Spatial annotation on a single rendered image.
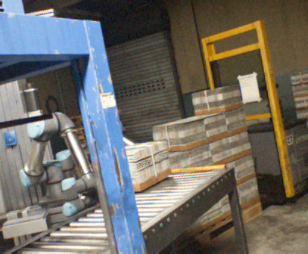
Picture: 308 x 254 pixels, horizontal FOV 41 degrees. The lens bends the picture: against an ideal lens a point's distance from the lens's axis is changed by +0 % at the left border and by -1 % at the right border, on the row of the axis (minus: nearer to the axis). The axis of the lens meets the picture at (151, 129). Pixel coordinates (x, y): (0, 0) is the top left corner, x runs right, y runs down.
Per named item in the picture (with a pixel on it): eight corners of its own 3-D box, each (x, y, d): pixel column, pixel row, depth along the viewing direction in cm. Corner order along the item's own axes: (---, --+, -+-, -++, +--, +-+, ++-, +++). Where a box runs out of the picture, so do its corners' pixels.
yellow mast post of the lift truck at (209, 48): (230, 194, 461) (200, 39, 450) (234, 192, 467) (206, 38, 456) (237, 194, 455) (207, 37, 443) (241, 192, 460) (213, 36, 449)
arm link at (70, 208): (70, 202, 211) (73, 218, 212) (84, 196, 221) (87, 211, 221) (59, 202, 215) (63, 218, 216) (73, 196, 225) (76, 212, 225)
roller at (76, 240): (46, 245, 184) (44, 234, 184) (132, 247, 160) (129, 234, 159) (38, 249, 180) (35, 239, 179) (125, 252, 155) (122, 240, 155)
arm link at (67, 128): (65, 115, 245) (98, 190, 232) (48, 119, 238) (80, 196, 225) (72, 105, 236) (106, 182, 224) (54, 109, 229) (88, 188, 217)
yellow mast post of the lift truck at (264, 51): (282, 196, 412) (251, 23, 400) (287, 194, 418) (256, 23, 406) (290, 197, 405) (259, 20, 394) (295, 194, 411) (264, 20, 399)
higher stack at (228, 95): (214, 220, 413) (190, 93, 404) (231, 210, 433) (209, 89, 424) (245, 223, 384) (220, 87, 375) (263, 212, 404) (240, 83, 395)
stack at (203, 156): (125, 267, 336) (104, 168, 331) (214, 219, 413) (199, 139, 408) (157, 276, 307) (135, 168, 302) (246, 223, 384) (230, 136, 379)
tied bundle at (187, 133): (155, 153, 368) (150, 128, 366) (178, 146, 387) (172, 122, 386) (186, 151, 340) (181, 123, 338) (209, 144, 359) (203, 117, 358)
